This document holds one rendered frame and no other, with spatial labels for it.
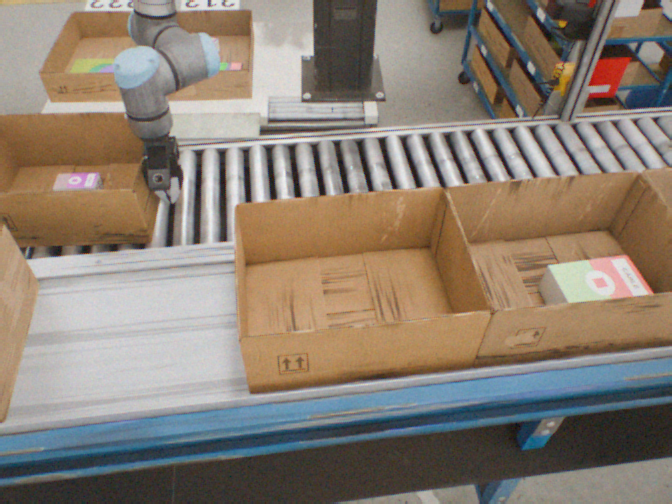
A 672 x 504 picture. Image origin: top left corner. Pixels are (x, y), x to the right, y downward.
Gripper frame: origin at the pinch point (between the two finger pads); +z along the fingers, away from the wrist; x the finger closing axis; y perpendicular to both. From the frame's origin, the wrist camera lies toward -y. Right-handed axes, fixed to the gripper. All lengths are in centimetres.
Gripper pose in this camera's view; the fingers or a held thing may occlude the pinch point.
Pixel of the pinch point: (170, 201)
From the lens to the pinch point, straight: 146.4
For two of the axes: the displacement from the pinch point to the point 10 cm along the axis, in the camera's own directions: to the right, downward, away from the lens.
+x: -9.9, 0.9, -1.0
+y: -1.3, -7.4, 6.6
